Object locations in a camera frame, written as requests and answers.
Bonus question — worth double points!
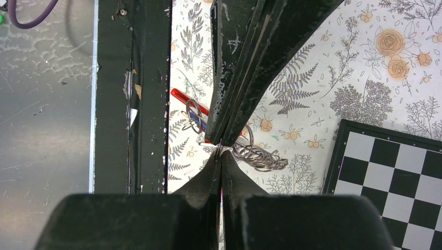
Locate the floral patterned table mat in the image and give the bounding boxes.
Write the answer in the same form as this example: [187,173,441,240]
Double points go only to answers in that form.
[167,0,442,250]

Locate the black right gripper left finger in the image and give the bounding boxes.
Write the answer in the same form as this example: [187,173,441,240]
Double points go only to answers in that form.
[35,149,221,249]

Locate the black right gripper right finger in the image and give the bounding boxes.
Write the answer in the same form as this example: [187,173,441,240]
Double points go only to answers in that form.
[220,151,392,249]

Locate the black white chessboard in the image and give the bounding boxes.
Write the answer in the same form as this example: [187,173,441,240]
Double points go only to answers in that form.
[323,120,441,249]

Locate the key with blue tag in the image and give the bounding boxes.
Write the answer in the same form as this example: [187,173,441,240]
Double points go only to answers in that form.
[181,99,209,134]

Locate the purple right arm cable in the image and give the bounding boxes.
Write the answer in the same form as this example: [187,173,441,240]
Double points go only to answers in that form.
[7,0,60,30]

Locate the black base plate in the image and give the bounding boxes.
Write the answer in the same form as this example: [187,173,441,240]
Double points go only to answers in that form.
[89,1,173,194]

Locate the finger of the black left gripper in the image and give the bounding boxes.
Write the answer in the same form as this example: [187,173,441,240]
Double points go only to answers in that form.
[205,1,265,144]
[220,0,340,146]

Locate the metal keyring holder red handle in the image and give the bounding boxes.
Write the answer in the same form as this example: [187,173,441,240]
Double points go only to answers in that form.
[171,88,288,172]

